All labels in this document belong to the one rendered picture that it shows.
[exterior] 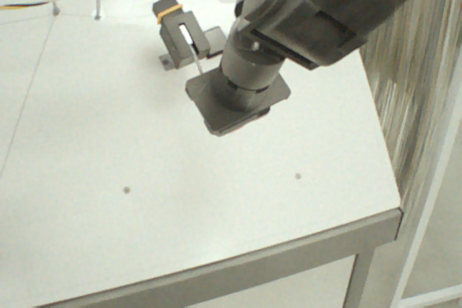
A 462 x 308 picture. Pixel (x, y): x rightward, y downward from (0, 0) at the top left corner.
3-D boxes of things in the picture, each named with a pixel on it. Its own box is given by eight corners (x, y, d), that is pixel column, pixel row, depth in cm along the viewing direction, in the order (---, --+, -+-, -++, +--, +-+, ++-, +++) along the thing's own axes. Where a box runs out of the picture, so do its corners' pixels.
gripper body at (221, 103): (181, 88, 53) (188, 56, 46) (259, 54, 56) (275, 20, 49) (210, 139, 51) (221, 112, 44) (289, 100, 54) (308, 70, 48)
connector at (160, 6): (169, 38, 61) (171, 31, 60) (150, 8, 62) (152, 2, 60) (188, 29, 62) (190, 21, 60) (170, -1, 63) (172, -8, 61)
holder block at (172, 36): (176, 70, 62) (181, 59, 58) (158, 33, 62) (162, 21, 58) (205, 58, 63) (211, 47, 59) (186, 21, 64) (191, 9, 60)
